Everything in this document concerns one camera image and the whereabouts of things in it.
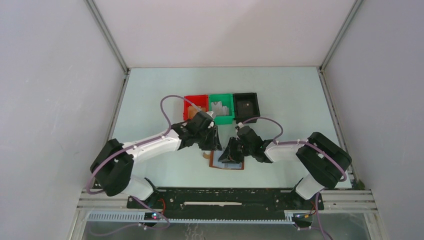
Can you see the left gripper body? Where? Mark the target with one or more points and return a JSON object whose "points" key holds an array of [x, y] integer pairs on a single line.
{"points": [[199, 135]]}

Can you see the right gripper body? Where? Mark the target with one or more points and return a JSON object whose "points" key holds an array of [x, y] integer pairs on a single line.
{"points": [[248, 149]]}

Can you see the brown leather card holder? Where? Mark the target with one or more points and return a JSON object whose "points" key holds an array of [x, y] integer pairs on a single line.
{"points": [[213, 161]]}

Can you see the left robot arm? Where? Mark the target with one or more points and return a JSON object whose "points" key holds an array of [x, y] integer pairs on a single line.
{"points": [[113, 168]]}

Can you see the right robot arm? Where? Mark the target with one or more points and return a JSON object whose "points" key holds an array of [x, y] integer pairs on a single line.
{"points": [[326, 163]]}

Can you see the orange cards in red bin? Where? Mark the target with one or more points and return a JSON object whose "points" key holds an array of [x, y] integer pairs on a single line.
{"points": [[192, 111]]}

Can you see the white cards in green bin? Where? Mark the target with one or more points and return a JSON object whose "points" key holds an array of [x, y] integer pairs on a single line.
{"points": [[219, 108]]}

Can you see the red plastic bin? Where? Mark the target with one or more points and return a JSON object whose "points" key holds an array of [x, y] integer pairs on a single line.
{"points": [[201, 101]]}

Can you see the green plastic bin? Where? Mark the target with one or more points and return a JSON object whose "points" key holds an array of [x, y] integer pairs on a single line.
{"points": [[227, 100]]}

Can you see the black plastic bin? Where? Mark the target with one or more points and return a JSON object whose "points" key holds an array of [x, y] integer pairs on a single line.
{"points": [[251, 96]]}

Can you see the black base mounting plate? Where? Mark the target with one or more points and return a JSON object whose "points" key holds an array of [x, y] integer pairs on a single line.
{"points": [[230, 203]]}

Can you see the aluminium frame rails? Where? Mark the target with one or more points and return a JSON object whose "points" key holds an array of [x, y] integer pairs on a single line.
{"points": [[334, 202]]}

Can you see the white cable duct strip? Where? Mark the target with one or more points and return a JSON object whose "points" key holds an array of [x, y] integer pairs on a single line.
{"points": [[151, 217]]}

